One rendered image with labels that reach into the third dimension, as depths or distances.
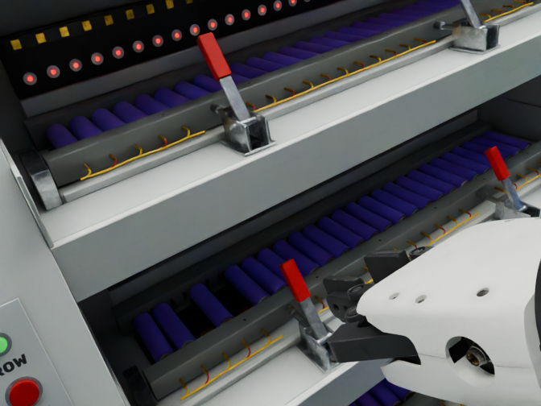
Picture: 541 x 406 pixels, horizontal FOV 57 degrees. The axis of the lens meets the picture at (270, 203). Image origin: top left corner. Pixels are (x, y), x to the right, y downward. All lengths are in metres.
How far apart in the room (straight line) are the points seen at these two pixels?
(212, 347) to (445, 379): 0.26
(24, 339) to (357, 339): 0.20
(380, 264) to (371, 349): 0.10
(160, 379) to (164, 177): 0.17
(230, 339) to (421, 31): 0.36
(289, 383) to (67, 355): 0.18
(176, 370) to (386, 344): 0.24
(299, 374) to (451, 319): 0.25
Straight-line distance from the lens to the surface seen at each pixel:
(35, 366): 0.35
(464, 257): 0.24
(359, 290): 0.29
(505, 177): 0.58
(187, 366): 0.44
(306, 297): 0.43
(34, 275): 0.33
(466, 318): 0.20
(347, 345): 0.26
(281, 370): 0.45
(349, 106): 0.43
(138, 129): 0.40
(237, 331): 0.45
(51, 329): 0.34
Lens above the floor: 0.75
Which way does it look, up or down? 14 degrees down
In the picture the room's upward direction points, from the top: 20 degrees counter-clockwise
